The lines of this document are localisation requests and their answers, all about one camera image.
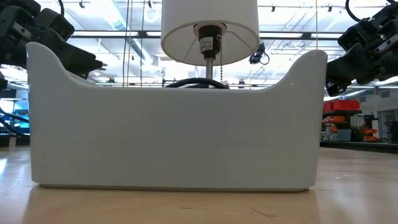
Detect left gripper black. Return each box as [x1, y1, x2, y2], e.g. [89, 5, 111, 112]
[0, 6, 104, 79]

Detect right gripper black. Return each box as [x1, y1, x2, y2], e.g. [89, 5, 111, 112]
[325, 2, 398, 98]

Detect black USB cable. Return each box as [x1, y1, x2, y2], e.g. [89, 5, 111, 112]
[164, 77, 230, 90]

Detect large red storage bin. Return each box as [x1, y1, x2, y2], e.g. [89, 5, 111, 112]
[333, 100, 361, 111]

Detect black storage shelf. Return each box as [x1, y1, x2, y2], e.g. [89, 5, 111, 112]
[322, 108, 381, 142]

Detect light grey plastic bin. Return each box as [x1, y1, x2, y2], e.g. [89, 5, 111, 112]
[26, 42, 328, 192]

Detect white cylindrical bucket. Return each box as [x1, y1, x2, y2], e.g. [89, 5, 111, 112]
[160, 0, 261, 90]

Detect hanging black cable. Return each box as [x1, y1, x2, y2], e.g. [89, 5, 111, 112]
[122, 0, 130, 88]
[139, 0, 146, 88]

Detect black aluminium rig frame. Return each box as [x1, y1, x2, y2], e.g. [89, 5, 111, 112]
[320, 139, 398, 155]

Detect hanging black camera device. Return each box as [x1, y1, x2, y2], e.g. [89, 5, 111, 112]
[248, 42, 270, 66]

